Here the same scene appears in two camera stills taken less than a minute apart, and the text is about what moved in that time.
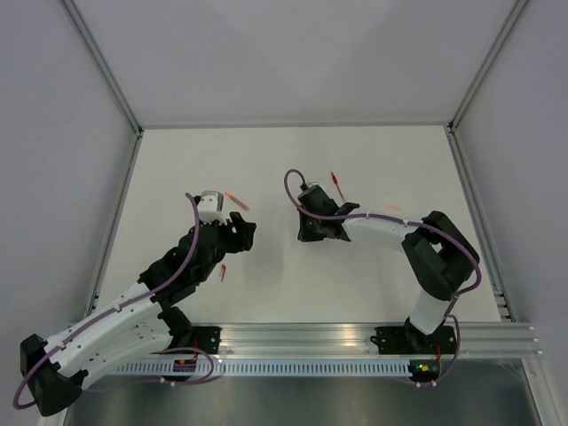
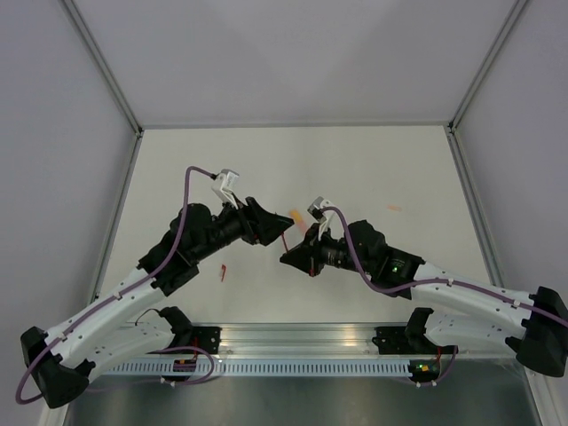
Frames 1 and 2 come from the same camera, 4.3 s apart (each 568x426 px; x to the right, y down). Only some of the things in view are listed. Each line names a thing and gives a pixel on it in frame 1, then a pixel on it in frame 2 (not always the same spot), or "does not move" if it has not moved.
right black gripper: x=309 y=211 to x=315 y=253
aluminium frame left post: x=99 y=58 does not move
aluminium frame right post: x=514 y=15 does not move
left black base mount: x=206 y=338 does not move
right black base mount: x=406 y=340 does not move
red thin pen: x=335 y=181 to x=285 y=241
